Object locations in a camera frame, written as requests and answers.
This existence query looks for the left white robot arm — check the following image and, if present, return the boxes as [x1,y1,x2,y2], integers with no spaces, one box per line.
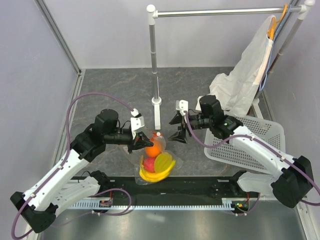
[10,109,153,234]

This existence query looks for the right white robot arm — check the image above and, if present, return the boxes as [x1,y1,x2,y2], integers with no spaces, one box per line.
[169,95,320,208]

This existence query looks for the yellow banana bunch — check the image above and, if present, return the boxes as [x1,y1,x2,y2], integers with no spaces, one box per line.
[139,156,176,183]

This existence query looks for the orange clothes hanger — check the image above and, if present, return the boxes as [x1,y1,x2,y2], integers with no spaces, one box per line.
[267,4,289,40]

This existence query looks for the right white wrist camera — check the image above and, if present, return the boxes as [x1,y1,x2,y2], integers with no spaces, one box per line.
[175,100,189,112]

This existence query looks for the white slotted cable duct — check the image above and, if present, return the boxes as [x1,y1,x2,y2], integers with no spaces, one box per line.
[68,198,244,211]

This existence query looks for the white plastic basket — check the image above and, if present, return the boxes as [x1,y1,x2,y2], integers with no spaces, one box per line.
[204,116,289,175]

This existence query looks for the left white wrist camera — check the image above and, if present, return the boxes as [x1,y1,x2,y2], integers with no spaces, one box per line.
[130,108,145,139]

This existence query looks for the metal clothes rack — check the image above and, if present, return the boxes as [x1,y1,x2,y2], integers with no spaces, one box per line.
[146,0,316,131]

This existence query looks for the red apple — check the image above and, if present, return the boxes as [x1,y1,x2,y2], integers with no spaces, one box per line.
[142,157,156,173]

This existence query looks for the clear orange-zipper zip bag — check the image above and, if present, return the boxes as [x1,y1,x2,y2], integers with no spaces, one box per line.
[121,130,183,186]

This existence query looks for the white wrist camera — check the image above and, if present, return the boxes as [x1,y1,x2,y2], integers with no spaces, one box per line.
[175,100,189,112]
[130,108,145,139]

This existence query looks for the yellow lemon fruit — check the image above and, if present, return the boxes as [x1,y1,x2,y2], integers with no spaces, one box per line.
[154,152,173,173]

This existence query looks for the white cloth garment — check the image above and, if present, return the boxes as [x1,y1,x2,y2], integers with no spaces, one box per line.
[208,15,275,117]

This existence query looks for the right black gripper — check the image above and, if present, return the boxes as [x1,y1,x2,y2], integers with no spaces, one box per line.
[168,111,213,144]

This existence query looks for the orange fruit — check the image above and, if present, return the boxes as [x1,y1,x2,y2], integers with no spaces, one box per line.
[144,145,162,158]

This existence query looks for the blue clothes hanger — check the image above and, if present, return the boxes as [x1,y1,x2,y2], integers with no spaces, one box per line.
[258,4,292,92]

